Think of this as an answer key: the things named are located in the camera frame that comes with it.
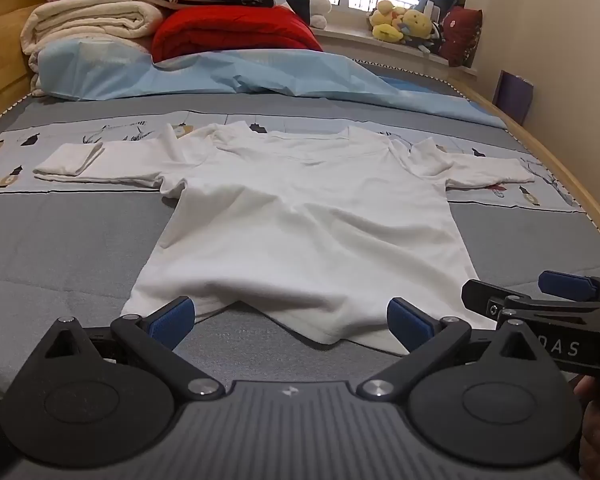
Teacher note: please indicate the purple box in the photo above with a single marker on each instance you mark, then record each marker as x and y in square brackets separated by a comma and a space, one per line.
[512, 95]

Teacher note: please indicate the round yellow plush toy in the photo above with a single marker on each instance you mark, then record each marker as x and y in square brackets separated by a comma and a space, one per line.
[417, 22]

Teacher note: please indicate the white plush toy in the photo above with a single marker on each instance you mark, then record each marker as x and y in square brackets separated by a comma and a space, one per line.
[320, 7]

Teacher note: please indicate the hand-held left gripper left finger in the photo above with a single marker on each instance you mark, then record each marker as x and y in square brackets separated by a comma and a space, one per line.
[174, 321]

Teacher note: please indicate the dark red cushion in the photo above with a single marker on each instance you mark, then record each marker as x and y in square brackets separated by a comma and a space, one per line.
[460, 30]

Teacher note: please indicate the light blue blanket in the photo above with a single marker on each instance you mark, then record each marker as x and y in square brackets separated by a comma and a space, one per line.
[205, 70]

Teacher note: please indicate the white t-shirt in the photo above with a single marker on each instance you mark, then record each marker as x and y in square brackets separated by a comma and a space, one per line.
[305, 220]

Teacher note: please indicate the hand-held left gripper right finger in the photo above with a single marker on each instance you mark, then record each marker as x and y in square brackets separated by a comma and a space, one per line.
[405, 324]

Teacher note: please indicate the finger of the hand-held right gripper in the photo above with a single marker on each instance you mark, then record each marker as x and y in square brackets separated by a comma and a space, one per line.
[567, 282]
[485, 296]

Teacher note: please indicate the red quilt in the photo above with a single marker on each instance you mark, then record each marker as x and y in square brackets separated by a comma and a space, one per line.
[230, 30]

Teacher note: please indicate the white rolled blanket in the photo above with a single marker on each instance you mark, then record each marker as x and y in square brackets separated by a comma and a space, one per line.
[90, 20]

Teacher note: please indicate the white patterned sheet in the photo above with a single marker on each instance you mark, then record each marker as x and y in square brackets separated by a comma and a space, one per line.
[0, 60]

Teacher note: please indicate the yellow and pink plush toy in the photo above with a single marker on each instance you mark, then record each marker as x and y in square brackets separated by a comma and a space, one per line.
[385, 10]

